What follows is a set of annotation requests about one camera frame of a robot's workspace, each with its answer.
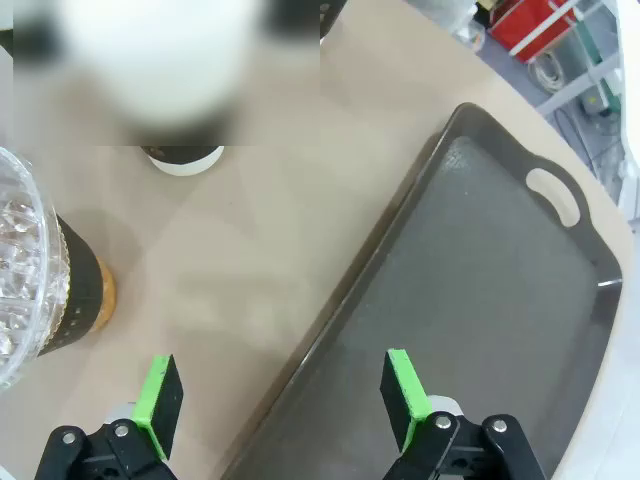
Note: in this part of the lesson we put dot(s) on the white metal frame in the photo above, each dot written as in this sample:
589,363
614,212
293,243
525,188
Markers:
595,65

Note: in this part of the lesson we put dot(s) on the dark brown serving tray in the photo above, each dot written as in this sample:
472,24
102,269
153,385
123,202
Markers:
475,300

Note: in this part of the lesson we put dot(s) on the red storage box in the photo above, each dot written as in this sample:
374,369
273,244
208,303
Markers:
532,25

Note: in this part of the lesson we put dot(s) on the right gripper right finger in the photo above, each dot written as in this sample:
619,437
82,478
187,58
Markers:
402,395

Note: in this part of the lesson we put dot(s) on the white lidded paper coffee cup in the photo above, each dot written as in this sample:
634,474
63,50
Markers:
182,162

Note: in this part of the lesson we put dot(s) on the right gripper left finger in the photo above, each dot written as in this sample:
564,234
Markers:
160,400

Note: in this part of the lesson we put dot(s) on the clear plastic iced-tea cup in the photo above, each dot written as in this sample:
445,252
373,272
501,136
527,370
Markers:
80,280

